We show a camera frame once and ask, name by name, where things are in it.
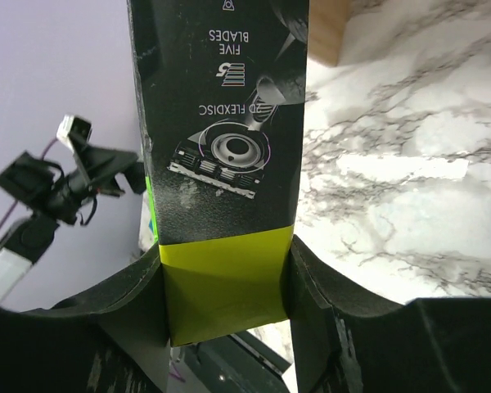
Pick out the left blue razor package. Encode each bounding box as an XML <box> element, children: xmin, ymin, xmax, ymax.
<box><xmin>138</xmin><ymin>218</ymin><xmax>158</xmax><ymax>251</ymax></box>

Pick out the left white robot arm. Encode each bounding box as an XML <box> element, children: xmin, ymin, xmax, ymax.
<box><xmin>0</xmin><ymin>142</ymin><xmax>146</xmax><ymax>304</ymax></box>

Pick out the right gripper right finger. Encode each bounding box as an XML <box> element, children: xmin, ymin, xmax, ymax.
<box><xmin>288</xmin><ymin>238</ymin><xmax>491</xmax><ymax>392</ymax></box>

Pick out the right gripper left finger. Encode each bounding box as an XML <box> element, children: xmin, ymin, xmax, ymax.
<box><xmin>0</xmin><ymin>246</ymin><xmax>170</xmax><ymax>392</ymax></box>

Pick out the black green Gillette box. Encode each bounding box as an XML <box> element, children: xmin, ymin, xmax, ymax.
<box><xmin>128</xmin><ymin>1</ymin><xmax>309</xmax><ymax>346</ymax></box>

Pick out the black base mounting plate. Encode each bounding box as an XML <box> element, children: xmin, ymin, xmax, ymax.
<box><xmin>167</xmin><ymin>331</ymin><xmax>294</xmax><ymax>393</ymax></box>

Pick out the wooden two-tier shelf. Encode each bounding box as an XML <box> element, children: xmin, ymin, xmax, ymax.
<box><xmin>308</xmin><ymin>0</ymin><xmax>352</xmax><ymax>66</ymax></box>

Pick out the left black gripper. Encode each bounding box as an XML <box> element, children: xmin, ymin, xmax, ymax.
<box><xmin>0</xmin><ymin>141</ymin><xmax>144</xmax><ymax>227</ymax></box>

